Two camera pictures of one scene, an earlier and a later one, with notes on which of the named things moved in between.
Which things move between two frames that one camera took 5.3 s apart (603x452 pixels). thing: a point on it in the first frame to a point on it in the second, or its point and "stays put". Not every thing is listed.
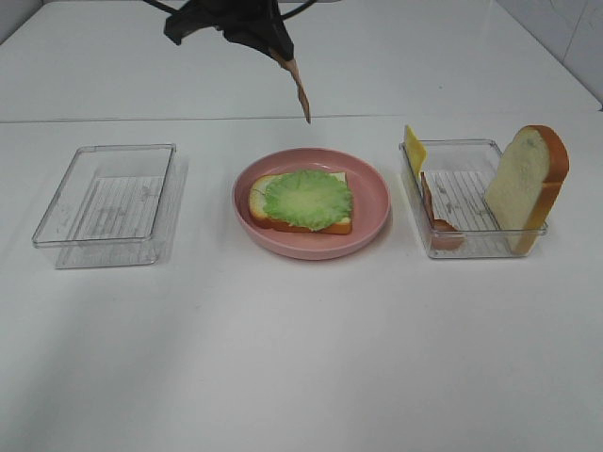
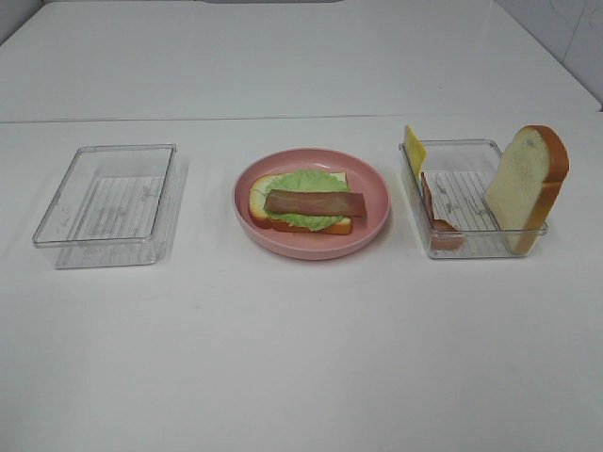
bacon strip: [291, 66] to [324, 203]
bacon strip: [444, 235] stays put
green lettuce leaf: [314, 200] stays put
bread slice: [262, 216] stays put
